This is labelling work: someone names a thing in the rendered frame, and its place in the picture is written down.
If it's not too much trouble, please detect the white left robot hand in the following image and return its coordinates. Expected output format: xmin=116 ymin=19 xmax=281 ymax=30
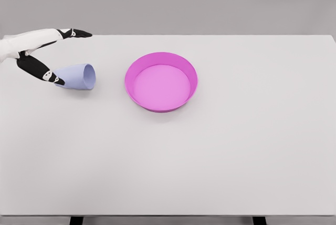
xmin=0 ymin=28 xmax=93 ymax=86

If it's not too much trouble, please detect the pale lavender cup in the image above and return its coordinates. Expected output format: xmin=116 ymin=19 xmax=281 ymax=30
xmin=53 ymin=63 xmax=96 ymax=91

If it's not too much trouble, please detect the pink round plate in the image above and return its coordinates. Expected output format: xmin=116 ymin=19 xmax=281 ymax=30
xmin=124 ymin=52 xmax=198 ymax=113

